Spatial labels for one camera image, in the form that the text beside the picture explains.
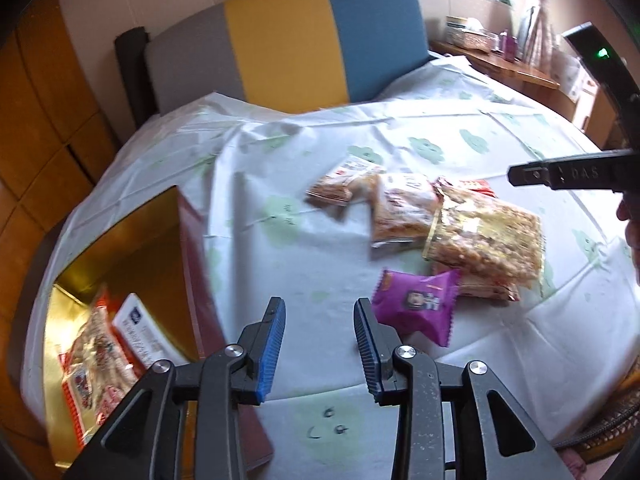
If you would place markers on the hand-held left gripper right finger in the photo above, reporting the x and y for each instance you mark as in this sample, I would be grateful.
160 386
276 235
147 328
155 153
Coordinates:
367 355

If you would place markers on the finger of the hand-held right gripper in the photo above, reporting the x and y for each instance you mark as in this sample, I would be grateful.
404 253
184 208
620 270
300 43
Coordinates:
575 172

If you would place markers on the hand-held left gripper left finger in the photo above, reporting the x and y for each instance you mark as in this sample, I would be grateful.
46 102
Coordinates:
270 355

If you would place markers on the purple snack packet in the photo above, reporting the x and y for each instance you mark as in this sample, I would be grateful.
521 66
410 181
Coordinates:
415 305

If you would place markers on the red edged snack packet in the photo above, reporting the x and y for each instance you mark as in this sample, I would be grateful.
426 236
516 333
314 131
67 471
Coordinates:
472 187

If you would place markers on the large clear gold snack bag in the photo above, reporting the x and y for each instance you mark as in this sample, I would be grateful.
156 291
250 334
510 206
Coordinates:
485 240

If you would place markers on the white blue label packet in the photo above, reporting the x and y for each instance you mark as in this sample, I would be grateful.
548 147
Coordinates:
145 330

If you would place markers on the red trimmed snack bag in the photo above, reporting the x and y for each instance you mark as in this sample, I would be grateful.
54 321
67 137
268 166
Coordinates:
492 290

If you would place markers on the brown cake packet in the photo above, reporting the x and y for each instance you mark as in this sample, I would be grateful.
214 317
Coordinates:
400 215

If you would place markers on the red white snack bag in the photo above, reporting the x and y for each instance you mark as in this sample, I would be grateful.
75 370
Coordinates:
100 355

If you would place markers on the small orange snack packet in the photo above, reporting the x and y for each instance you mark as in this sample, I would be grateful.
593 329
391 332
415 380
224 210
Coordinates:
340 182

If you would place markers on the gold lined red gift box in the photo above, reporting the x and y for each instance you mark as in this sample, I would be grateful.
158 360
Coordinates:
130 250

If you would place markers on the person's right hand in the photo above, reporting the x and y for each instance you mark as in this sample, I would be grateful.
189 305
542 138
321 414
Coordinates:
629 212

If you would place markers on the white cabinet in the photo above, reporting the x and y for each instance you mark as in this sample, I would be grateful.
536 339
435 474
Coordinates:
575 85

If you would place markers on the spotted curtain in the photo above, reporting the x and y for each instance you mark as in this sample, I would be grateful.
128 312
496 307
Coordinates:
537 30

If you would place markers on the purple box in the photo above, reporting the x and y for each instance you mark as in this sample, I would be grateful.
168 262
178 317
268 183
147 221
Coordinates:
509 45

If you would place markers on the wooden desk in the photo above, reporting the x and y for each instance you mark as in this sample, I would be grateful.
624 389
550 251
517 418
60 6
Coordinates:
505 67

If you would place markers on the cloud print tablecloth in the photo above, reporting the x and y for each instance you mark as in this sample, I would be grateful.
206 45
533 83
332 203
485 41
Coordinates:
300 260

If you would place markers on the woven tissue box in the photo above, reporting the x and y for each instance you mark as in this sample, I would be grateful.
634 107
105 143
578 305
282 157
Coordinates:
470 37

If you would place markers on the pink fuzzy cloth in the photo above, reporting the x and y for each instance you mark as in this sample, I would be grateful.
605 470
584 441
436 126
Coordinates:
575 466

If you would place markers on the rattan chair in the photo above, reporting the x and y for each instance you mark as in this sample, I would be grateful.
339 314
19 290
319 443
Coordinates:
615 410

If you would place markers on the grey yellow blue headboard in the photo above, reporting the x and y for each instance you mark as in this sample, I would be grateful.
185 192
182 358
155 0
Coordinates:
285 45

